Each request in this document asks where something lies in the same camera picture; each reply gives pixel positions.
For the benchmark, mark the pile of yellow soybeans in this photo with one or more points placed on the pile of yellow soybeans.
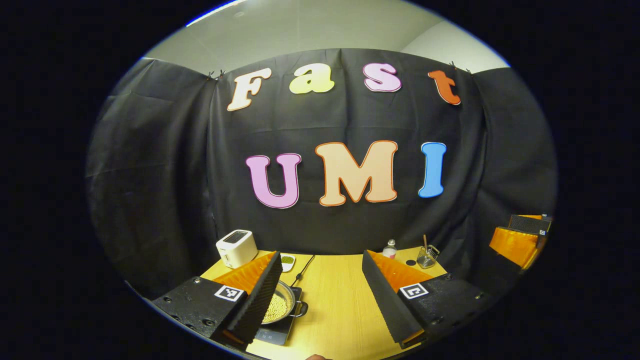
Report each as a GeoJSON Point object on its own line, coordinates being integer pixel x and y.
{"type": "Point", "coordinates": [275, 307]}

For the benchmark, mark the white toaster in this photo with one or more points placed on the white toaster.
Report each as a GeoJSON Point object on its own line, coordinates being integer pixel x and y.
{"type": "Point", "coordinates": [237, 252]}

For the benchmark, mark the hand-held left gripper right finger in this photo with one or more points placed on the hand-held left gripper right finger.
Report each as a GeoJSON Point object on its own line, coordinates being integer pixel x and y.
{"type": "Point", "coordinates": [385, 307]}

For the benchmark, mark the white divided dish of beans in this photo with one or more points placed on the white divided dish of beans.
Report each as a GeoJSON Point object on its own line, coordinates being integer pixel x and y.
{"type": "Point", "coordinates": [287, 264]}

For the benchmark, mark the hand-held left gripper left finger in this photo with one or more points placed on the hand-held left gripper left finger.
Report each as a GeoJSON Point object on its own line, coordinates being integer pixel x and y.
{"type": "Point", "coordinates": [260, 305]}

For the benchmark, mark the clear glass jar with sticks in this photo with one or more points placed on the clear glass jar with sticks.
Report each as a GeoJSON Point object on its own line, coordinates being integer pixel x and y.
{"type": "Point", "coordinates": [426, 259]}

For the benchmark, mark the black induction cooktop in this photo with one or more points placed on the black induction cooktop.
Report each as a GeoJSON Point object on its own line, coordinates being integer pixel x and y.
{"type": "Point", "coordinates": [275, 334]}

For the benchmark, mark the clear plastic bottle pink label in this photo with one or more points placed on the clear plastic bottle pink label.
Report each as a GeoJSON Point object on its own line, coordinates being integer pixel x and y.
{"type": "Point", "coordinates": [389, 251]}

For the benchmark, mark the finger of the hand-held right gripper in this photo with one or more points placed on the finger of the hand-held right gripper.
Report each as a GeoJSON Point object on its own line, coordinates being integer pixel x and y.
{"type": "Point", "coordinates": [527, 225]}
{"type": "Point", "coordinates": [512, 247]}

